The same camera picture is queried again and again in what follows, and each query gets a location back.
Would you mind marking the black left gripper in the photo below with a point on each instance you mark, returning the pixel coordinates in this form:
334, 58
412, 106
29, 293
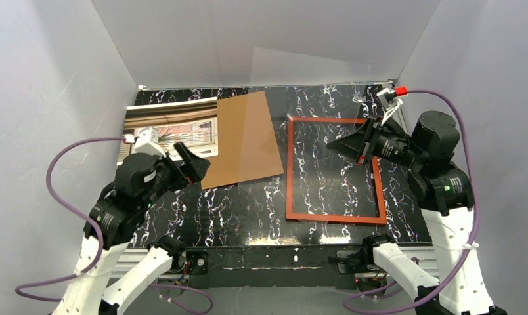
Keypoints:
187, 168

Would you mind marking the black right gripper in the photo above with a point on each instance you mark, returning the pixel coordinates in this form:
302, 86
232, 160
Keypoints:
368, 142

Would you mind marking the printed photo of window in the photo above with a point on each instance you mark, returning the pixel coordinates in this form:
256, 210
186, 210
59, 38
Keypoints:
193, 122

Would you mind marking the brown cardboard backing board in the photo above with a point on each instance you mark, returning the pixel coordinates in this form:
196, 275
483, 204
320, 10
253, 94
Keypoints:
247, 146

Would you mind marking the orange picture frame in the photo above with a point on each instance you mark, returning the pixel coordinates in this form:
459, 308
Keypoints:
322, 185

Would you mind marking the clear acrylic sheet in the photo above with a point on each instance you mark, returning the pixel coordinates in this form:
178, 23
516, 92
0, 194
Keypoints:
271, 67

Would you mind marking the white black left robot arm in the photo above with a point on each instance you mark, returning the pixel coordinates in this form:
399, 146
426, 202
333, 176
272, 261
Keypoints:
143, 178

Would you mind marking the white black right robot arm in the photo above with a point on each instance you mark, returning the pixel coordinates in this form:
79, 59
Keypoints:
445, 197

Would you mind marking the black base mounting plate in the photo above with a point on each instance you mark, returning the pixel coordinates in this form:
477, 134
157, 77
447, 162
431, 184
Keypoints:
275, 278

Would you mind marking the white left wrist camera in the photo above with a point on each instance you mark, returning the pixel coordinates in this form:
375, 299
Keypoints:
144, 141

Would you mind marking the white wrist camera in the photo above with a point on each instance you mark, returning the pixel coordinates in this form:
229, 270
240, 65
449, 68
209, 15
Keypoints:
144, 141
391, 100

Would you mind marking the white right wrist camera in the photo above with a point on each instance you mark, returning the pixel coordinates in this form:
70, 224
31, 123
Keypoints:
391, 100

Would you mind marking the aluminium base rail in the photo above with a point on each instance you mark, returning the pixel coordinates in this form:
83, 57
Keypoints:
204, 260

